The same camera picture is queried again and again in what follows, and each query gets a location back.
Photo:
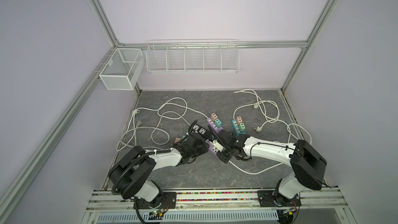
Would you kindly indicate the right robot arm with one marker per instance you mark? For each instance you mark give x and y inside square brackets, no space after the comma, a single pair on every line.
[307,164]

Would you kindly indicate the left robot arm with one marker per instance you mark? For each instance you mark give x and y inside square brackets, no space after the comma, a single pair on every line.
[130,175]

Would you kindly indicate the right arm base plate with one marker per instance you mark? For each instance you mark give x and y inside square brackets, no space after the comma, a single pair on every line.
[268,199]

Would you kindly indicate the long white wire basket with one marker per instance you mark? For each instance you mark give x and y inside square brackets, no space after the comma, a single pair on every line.
[193,56]

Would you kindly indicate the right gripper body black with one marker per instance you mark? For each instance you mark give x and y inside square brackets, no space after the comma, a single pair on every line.
[224,154]

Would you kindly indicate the aluminium frame rail front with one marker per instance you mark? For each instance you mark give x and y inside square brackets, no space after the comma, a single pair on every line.
[212,199]

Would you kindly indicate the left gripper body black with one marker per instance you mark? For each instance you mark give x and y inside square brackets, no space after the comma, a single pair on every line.
[200,150]

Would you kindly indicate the pink plug purple strip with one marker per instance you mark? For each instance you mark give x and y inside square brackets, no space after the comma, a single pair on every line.
[213,117]

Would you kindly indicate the white vented cable duct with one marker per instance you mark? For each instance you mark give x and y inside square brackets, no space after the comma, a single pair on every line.
[176,217]

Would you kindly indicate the small white mesh basket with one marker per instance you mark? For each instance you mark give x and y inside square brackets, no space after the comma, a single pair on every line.
[123,69]

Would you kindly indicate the black power strip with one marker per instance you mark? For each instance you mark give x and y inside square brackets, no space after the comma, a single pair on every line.
[200,130]

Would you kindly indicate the teal power strip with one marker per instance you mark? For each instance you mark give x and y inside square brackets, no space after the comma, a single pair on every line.
[236,129]

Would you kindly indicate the purple power strip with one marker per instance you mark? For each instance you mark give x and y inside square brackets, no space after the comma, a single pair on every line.
[211,148]
[213,126]

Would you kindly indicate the pink plug on teal strip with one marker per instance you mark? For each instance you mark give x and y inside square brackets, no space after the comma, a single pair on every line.
[239,120]

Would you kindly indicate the green plug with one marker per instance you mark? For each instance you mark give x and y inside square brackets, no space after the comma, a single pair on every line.
[242,127]

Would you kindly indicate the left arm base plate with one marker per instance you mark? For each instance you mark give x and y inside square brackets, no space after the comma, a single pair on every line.
[165,200]

